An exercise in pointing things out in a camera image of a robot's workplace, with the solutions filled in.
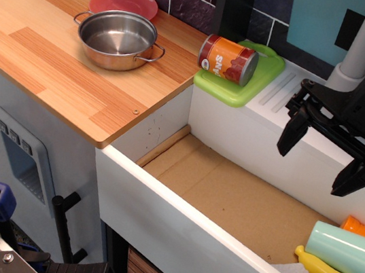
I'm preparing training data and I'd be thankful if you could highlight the wooden kitchen countertop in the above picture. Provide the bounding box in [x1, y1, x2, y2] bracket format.
[0, 0, 205, 148]

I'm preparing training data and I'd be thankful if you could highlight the yellow toy banana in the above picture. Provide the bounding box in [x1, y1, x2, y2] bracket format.
[294, 245, 342, 273]

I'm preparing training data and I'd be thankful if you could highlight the white toy sink basin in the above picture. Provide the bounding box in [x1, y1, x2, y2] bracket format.
[96, 62, 365, 273]

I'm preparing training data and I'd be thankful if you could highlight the green plastic cutting board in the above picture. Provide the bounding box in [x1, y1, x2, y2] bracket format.
[194, 41, 285, 108]

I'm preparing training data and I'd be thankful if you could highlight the black oven door handle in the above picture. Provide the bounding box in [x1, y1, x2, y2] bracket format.
[51, 192, 87, 264]

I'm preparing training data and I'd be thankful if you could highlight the white toy bread slice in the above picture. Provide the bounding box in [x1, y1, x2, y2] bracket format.
[272, 263, 309, 273]

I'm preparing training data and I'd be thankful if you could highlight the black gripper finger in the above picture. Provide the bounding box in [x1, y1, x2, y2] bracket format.
[331, 159, 365, 197]
[277, 107, 310, 156]

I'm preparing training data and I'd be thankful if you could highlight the stainless steel pot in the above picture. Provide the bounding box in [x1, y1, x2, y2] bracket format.
[73, 10, 166, 72]

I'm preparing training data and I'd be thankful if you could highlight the orange toy carrot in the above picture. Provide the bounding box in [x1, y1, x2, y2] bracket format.
[340, 215, 365, 237]

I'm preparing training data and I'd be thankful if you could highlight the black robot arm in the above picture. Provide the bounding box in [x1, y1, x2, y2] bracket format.
[277, 78, 365, 197]

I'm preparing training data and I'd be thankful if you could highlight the grey oven control panel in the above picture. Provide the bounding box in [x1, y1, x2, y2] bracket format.
[0, 107, 55, 217]

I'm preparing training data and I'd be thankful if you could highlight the red plastic plate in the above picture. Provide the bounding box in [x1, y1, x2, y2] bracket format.
[88, 0, 158, 20]

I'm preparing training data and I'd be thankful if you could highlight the grey toy faucet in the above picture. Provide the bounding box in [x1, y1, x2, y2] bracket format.
[325, 19, 365, 92]

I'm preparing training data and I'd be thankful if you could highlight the orange beans can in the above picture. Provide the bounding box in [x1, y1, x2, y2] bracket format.
[197, 34, 259, 86]

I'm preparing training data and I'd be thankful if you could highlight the mint green plastic cup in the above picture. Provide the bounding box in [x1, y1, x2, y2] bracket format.
[305, 221, 365, 273]

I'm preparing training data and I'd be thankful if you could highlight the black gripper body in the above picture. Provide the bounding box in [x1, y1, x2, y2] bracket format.
[286, 79, 365, 163]

